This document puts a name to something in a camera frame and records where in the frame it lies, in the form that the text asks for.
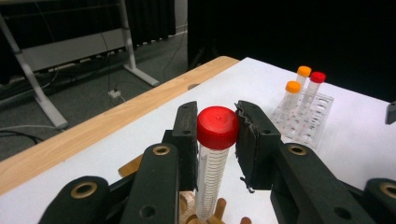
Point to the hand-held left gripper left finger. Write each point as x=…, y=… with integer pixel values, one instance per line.
x=186, y=146

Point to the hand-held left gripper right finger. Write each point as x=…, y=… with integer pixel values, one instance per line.
x=255, y=149

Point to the red cap test tube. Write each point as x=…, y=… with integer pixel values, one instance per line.
x=218, y=127
x=317, y=77

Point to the wooden test tube rack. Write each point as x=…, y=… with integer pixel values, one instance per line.
x=130, y=168

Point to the clear acrylic tube rack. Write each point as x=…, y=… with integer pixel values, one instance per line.
x=320, y=118

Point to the orange cap test tube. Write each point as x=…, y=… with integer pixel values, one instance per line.
x=304, y=71
x=293, y=87

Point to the white table mat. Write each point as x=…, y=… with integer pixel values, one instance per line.
x=342, y=161

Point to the white plug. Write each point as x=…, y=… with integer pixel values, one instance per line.
x=114, y=93

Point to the white metal stand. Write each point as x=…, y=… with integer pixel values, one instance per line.
x=71, y=48

